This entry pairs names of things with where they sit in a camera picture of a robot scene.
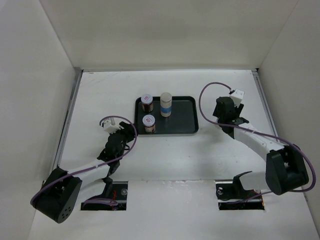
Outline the sauce jar white lid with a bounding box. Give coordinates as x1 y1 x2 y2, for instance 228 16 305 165
142 114 156 134
140 94 153 113

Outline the grain bottle blue label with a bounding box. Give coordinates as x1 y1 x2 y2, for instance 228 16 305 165
160 92 172 118

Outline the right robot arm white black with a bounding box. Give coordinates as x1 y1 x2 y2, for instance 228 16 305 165
212 96 309 195

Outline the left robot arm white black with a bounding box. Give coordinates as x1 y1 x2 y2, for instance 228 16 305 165
30 121 138 224

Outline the black rectangular plastic tray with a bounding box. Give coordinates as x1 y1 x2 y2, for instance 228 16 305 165
150 96 199 135

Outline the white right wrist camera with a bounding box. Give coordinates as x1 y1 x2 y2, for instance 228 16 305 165
229 89 245 106

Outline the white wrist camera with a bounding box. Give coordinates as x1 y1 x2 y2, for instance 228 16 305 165
229 89 245 106
100 117 120 134

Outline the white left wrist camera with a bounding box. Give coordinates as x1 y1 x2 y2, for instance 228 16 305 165
100 117 120 134

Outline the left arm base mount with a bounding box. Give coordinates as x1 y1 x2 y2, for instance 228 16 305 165
80 177 129 211

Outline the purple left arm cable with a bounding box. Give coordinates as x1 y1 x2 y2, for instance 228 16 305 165
29 115 138 211

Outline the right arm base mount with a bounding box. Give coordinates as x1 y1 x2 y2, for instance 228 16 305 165
215 171 265 211

